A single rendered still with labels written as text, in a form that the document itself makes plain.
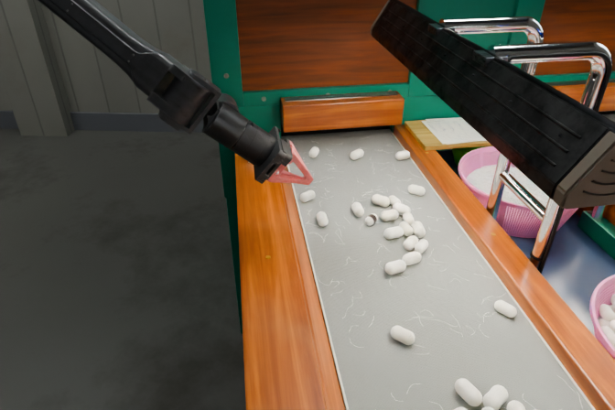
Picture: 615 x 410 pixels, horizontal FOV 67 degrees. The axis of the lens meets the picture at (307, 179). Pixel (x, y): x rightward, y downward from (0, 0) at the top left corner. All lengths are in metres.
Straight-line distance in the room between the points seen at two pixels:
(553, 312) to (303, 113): 0.67
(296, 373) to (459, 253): 0.39
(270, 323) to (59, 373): 1.16
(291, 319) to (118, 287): 1.34
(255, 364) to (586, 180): 0.43
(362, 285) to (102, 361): 1.14
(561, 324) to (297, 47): 0.78
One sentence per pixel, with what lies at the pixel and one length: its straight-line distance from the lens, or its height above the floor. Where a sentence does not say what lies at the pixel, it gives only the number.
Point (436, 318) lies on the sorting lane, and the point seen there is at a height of 0.74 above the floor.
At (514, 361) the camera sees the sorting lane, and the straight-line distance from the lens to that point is 0.73.
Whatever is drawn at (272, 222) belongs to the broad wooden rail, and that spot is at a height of 0.77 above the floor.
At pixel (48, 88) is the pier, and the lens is 3.20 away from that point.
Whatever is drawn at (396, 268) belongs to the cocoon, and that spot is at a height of 0.76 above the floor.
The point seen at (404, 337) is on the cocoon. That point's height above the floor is 0.76.
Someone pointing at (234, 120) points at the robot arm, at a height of 0.98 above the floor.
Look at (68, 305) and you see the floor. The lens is 1.96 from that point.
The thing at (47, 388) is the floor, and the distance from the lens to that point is 1.73.
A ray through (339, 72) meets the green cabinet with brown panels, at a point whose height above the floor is 0.91.
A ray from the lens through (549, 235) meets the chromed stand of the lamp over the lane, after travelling 0.83.
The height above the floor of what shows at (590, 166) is 1.08.
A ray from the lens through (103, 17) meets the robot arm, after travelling 0.75.
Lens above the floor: 1.27
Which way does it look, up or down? 31 degrees down
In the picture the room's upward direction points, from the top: straight up
